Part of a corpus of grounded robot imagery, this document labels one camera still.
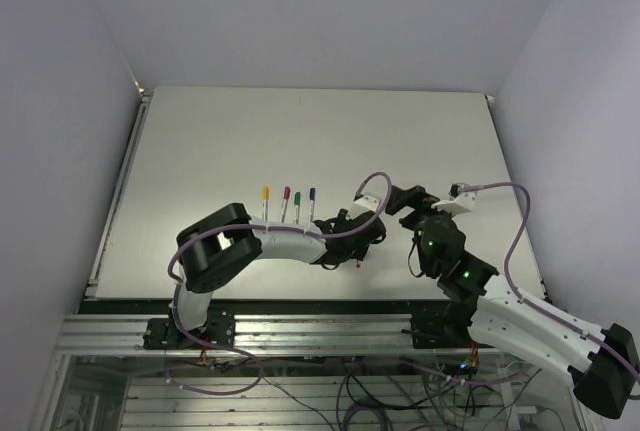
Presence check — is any black marker pen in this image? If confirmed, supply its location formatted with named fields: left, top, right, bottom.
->
left=308, top=196, right=316, bottom=223

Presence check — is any black strap loop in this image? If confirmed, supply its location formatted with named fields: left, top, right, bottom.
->
left=408, top=240, right=431, bottom=280

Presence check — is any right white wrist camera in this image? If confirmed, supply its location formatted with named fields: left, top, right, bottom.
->
left=431, top=183, right=478, bottom=216

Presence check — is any aluminium frame rail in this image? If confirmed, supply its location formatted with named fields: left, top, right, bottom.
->
left=54, top=314, right=470, bottom=357

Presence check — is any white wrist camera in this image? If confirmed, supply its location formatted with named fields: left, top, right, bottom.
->
left=349, top=193, right=381, bottom=215
left=431, top=183, right=478, bottom=216

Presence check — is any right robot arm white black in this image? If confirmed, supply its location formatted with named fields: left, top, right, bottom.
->
left=386, top=183, right=639, bottom=419

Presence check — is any yellow marker pen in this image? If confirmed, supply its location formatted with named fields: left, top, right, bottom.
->
left=261, top=186, right=270, bottom=221

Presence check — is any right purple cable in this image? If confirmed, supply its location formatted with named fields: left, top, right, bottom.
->
left=452, top=181, right=640, bottom=387

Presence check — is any purple cable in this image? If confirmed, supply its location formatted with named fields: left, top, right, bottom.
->
left=452, top=181, right=640, bottom=387
left=167, top=171, right=394, bottom=395

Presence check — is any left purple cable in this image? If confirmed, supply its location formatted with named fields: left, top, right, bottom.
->
left=167, top=171, right=394, bottom=395

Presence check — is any purple marker pen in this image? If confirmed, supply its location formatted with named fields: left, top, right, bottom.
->
left=279, top=186, right=291, bottom=223

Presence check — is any green marker pen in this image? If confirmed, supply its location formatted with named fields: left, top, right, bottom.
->
left=293, top=191, right=301, bottom=224

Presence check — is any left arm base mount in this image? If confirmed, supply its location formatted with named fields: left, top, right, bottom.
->
left=143, top=308, right=235, bottom=351

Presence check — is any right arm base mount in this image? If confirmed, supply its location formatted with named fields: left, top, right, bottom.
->
left=401, top=301, right=476, bottom=349

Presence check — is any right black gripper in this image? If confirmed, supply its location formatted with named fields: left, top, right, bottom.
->
left=386, top=185, right=461, bottom=273

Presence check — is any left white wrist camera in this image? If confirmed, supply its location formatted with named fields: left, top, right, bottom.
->
left=349, top=193, right=381, bottom=215

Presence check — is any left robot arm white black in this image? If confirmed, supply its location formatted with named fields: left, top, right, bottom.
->
left=168, top=203, right=386, bottom=348

